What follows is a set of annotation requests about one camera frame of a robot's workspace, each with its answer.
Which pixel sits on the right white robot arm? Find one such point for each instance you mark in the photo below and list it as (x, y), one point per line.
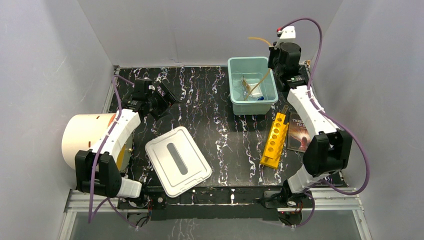
(329, 149)

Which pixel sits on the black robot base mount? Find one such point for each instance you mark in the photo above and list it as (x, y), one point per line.
(271, 194)

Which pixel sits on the small white packet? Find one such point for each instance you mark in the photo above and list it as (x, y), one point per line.
(256, 93)

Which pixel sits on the yellow test tube rack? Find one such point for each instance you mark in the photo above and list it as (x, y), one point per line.
(273, 147)

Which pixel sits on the tan bottle brush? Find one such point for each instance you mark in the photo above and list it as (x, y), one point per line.
(246, 86)

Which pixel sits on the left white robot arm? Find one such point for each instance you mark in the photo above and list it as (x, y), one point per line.
(96, 168)

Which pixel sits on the tan rubber tube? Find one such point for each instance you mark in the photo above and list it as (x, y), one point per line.
(268, 70)

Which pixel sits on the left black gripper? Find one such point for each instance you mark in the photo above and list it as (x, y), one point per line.
(166, 96)

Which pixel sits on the white and orange cylinder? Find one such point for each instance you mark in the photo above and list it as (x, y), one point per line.
(85, 130)

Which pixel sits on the white bin lid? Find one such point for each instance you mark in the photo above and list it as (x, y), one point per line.
(177, 161)

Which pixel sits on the dark book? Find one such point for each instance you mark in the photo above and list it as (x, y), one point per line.
(298, 136)

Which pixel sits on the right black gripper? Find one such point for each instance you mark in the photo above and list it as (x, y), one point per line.
(272, 51)

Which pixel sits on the clear glass test tube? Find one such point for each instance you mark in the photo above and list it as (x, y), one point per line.
(285, 109)

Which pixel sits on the aluminium frame rail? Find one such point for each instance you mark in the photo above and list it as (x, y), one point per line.
(324, 198)

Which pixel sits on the teal plastic bin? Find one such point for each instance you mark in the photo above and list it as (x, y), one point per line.
(253, 68)

